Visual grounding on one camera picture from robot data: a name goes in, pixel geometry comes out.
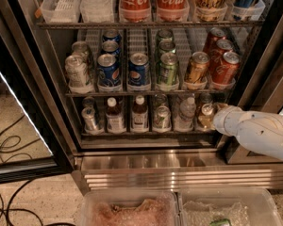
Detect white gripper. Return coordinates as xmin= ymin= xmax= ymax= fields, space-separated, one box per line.
xmin=213 ymin=103 xmax=256 ymax=142

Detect orange can bottom front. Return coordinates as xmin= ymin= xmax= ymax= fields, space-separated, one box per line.
xmin=197 ymin=104 xmax=215 ymax=131

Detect orange can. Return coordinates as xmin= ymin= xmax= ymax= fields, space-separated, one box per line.
xmin=197 ymin=92 xmax=213 ymax=107
xmin=197 ymin=104 xmax=215 ymax=131

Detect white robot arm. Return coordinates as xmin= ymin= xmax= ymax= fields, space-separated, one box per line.
xmin=213 ymin=105 xmax=283 ymax=161

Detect orange can bottom back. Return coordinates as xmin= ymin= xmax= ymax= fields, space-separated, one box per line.
xmin=197 ymin=92 xmax=213 ymax=107

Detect red coke can front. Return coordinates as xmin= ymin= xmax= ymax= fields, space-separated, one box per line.
xmin=212 ymin=52 xmax=241 ymax=85

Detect red coke can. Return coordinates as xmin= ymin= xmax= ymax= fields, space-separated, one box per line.
xmin=203 ymin=27 xmax=226 ymax=53
xmin=208 ymin=40 xmax=234 ymax=73
xmin=212 ymin=52 xmax=241 ymax=85

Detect orange can middle shelf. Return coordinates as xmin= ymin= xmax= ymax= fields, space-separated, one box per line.
xmin=184 ymin=52 xmax=210 ymax=86

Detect green can bottom back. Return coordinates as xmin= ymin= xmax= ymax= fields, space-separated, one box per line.
xmin=153 ymin=94 xmax=169 ymax=109

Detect green can bottom front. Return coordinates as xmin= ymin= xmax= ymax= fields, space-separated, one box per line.
xmin=154 ymin=105 xmax=171 ymax=132

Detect green can middle front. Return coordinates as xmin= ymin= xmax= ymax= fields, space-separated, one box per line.
xmin=157 ymin=53 xmax=179 ymax=91

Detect red coke can back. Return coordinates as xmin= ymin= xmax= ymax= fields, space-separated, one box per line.
xmin=203 ymin=27 xmax=226 ymax=53

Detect blue pepsi can single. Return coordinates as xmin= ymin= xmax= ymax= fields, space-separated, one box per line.
xmin=128 ymin=53 xmax=150 ymax=90

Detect stainless steel fridge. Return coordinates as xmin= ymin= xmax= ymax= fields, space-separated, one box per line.
xmin=9 ymin=0 xmax=283 ymax=192

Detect green can middle back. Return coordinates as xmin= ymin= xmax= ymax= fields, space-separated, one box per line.
xmin=156 ymin=29 xmax=174 ymax=43

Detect gold can top shelf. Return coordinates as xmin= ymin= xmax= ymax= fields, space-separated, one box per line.
xmin=194 ymin=0 xmax=225 ymax=22

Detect blue can top shelf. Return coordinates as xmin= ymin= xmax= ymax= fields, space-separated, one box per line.
xmin=232 ymin=0 xmax=258 ymax=21

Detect blue pepsi can front left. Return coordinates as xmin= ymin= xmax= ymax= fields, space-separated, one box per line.
xmin=97 ymin=54 xmax=121 ymax=91

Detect blue pepsi can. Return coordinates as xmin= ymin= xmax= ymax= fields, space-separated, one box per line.
xmin=101 ymin=40 xmax=121 ymax=57
xmin=102 ymin=29 xmax=122 ymax=43
xmin=97 ymin=54 xmax=121 ymax=91

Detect green can in bin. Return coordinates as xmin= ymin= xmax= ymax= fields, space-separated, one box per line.
xmin=209 ymin=218 xmax=232 ymax=226

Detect blue pepsi can middle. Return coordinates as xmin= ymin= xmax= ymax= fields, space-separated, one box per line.
xmin=101 ymin=40 xmax=121 ymax=57

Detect blue pepsi can back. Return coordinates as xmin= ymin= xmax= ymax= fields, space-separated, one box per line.
xmin=102 ymin=29 xmax=122 ymax=43

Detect silver can bottom back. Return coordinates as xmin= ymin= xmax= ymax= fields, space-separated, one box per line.
xmin=82 ymin=96 xmax=95 ymax=107

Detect silver can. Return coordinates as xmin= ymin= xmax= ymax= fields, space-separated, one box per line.
xmin=81 ymin=106 xmax=100 ymax=131
xmin=82 ymin=96 xmax=95 ymax=107

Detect silver can bottom front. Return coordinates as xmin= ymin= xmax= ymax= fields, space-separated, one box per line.
xmin=81 ymin=106 xmax=100 ymax=131

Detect white can middle front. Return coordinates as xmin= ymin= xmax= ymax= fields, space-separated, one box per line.
xmin=65 ymin=55 xmax=93 ymax=94

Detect white can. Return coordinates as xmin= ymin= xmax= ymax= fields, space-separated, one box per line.
xmin=72 ymin=40 xmax=93 ymax=66
xmin=65 ymin=55 xmax=93 ymax=94

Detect white can middle back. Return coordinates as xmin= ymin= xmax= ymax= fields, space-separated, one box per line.
xmin=72 ymin=40 xmax=93 ymax=66

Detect white bottle top shelf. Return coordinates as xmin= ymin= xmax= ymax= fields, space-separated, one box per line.
xmin=80 ymin=0 xmax=114 ymax=23

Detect fridge glass door left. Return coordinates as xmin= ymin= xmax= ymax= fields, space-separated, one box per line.
xmin=0 ymin=0 xmax=73 ymax=184

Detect clear water bottle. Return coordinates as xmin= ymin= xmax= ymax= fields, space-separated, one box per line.
xmin=175 ymin=97 xmax=196 ymax=132

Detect brown tea bottle right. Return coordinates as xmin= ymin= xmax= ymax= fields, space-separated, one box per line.
xmin=131 ymin=95 xmax=148 ymax=132

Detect brown tea bottle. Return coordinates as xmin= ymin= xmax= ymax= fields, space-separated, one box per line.
xmin=106 ymin=97 xmax=125 ymax=133
xmin=131 ymin=95 xmax=148 ymax=132

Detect clear plastic bin right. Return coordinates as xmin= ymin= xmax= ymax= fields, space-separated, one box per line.
xmin=178 ymin=186 xmax=283 ymax=226

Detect clear plastic bin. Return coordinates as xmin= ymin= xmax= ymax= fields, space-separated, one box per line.
xmin=178 ymin=186 xmax=283 ymax=226
xmin=79 ymin=188 xmax=180 ymax=226

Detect brown tea bottle left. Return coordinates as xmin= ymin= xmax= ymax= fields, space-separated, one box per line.
xmin=106 ymin=97 xmax=125 ymax=133

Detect coca cola bottle right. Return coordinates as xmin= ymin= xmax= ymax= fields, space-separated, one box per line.
xmin=157 ymin=0 xmax=185 ymax=22

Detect coca cola bottle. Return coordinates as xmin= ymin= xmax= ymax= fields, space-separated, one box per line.
xmin=121 ymin=0 xmax=150 ymax=23
xmin=157 ymin=0 xmax=185 ymax=22

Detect coca cola bottle left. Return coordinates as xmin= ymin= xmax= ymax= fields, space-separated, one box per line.
xmin=121 ymin=0 xmax=150 ymax=23

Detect clear plastic bin left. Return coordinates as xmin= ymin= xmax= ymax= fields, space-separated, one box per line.
xmin=79 ymin=188 xmax=180 ymax=226

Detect empty clear tray top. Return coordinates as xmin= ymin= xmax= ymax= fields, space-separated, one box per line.
xmin=41 ymin=0 xmax=81 ymax=24

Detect black floor cable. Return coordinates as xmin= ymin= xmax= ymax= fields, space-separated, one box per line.
xmin=0 ymin=94 xmax=76 ymax=226

